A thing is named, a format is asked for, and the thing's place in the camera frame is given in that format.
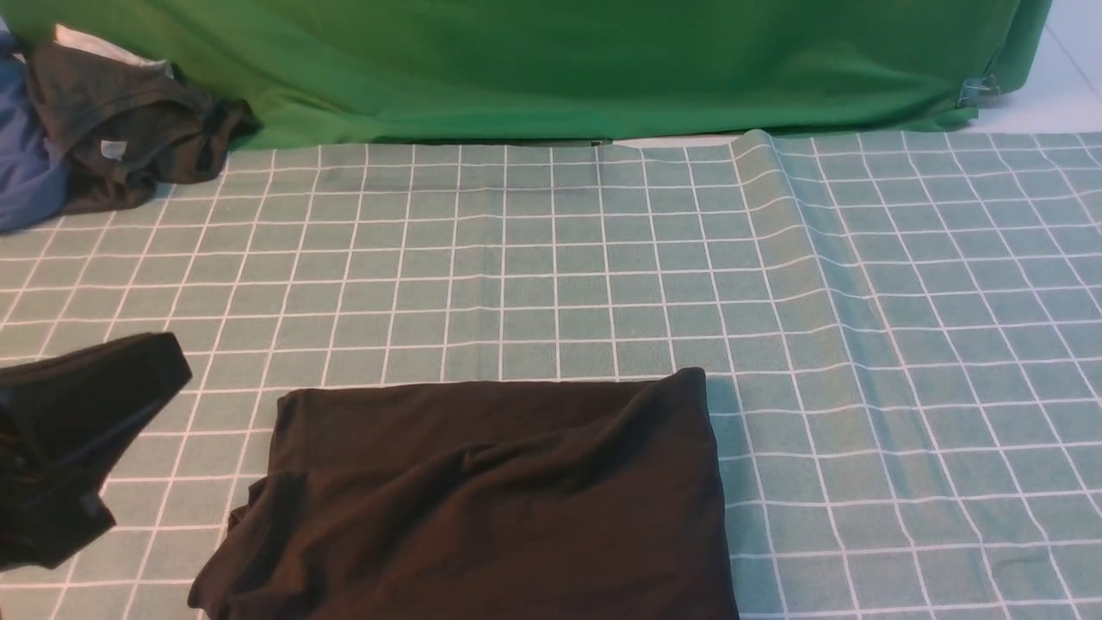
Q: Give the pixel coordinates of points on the green backdrop cloth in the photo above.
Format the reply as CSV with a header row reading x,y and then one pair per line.
x,y
351,72

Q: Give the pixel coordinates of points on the green grid cutting mat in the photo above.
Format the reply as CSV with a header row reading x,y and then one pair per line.
x,y
902,331

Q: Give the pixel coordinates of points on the dark gray long-sleeved shirt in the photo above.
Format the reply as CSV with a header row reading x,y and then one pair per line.
x,y
482,500

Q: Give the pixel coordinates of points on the metal binder clip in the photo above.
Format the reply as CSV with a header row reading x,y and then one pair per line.
x,y
980,93

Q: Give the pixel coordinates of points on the crumpled dark gray shirt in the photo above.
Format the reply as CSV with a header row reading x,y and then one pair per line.
x,y
124,130

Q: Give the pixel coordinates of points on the white folded cloth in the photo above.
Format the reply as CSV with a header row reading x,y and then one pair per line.
x,y
86,42

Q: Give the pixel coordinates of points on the blue garment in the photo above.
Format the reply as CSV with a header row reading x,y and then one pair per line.
x,y
34,177

